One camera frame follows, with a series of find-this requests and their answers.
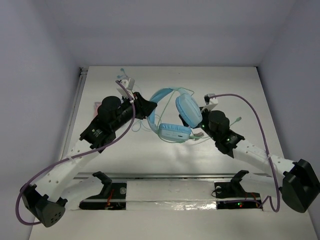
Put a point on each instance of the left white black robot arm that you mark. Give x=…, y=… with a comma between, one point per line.
x=42, y=194

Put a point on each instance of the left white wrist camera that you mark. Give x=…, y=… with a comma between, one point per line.
x=127, y=83

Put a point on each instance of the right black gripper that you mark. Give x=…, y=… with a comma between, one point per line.
x=206, y=112

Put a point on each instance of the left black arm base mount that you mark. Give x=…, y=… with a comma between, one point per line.
x=112, y=195

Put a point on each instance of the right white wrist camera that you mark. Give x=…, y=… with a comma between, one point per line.
x=211, y=102

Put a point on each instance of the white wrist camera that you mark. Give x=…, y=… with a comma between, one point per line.
x=127, y=83
x=211, y=102

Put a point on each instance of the light blue over-ear headphones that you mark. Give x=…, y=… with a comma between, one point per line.
x=168, y=127

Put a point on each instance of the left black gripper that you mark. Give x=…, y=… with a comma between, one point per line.
x=137, y=104

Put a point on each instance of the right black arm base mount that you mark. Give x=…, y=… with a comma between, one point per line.
x=230, y=195

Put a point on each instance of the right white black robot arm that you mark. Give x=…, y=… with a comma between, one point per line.
x=295, y=181

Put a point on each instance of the pink blue cat-ear headphones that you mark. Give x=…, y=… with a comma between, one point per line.
x=96, y=106

